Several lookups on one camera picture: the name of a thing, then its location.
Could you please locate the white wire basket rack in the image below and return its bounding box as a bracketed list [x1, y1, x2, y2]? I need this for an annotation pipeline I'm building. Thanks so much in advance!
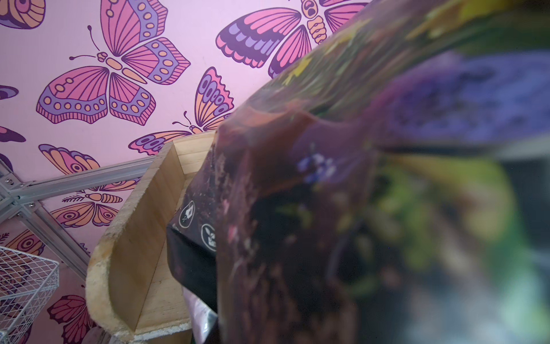
[1, 247, 60, 343]

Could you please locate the aluminium frame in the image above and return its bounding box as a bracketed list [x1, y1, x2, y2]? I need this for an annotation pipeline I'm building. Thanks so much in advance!
[0, 155, 156, 280]

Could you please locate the wooden two-tier shelf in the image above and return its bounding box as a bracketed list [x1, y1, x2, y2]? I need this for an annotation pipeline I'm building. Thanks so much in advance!
[85, 132, 214, 343]

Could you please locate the dark green soil bag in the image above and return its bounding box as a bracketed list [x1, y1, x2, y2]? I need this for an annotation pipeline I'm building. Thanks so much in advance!
[167, 1, 549, 343]

